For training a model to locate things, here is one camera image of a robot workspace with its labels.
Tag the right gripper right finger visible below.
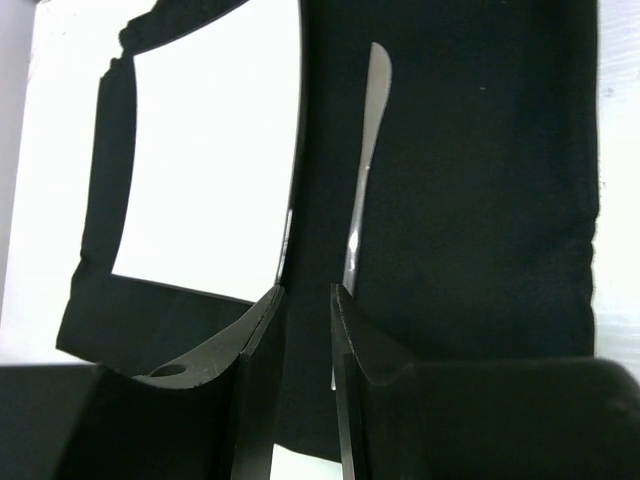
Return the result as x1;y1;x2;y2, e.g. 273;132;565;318
331;285;639;479

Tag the white square plate black rim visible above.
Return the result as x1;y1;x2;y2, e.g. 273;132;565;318
112;0;302;302

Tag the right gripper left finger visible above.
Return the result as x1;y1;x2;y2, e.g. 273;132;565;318
1;286;285;479

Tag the black cloth placemat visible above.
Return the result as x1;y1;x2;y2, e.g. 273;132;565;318
56;1;599;461

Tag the silver table knife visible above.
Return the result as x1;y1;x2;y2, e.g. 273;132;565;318
328;42;394;391

